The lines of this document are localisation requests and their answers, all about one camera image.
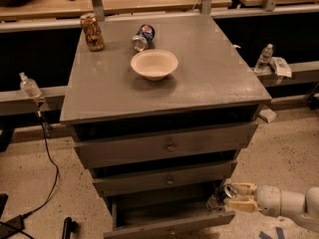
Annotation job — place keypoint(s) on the clear water bottle right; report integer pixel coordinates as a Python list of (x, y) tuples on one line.
[(264, 58)]

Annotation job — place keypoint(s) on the white plastic packet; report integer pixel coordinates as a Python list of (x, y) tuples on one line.
[(280, 67)]

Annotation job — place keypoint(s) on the black power adapter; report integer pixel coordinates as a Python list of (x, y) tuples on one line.
[(11, 227)]

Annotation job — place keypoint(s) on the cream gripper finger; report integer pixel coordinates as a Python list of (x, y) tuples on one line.
[(242, 205), (244, 189)]

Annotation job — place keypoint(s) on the brown gold tall can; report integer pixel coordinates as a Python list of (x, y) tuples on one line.
[(92, 31)]

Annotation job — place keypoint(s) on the black handle object floor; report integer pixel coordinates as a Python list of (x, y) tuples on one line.
[(70, 226)]

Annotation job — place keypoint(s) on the white paper bowl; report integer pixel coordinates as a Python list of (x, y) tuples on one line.
[(154, 65)]

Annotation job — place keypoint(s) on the grey middle drawer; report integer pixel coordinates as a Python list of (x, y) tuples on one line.
[(164, 178)]

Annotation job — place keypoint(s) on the small white box floor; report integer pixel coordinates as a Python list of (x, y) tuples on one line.
[(268, 115)]

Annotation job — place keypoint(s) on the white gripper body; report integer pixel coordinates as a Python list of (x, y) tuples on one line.
[(268, 197)]

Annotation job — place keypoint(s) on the clear bottle left rail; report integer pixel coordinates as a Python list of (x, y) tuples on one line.
[(29, 87)]

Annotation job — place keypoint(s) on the blue pepsi can lying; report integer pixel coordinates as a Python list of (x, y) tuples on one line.
[(144, 37)]

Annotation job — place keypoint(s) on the wooden back table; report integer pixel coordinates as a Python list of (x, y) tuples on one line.
[(37, 9)]

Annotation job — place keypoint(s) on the grey top drawer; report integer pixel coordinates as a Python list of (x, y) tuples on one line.
[(165, 144)]

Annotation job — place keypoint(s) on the grey open bottom drawer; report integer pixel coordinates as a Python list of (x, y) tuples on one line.
[(164, 213)]

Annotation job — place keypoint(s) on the redbull can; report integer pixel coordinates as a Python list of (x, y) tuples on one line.
[(217, 200)]

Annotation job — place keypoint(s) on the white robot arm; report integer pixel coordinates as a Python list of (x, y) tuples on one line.
[(302, 209)]

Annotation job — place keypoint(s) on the grey wooden drawer cabinet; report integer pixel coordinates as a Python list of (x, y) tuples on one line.
[(212, 85)]

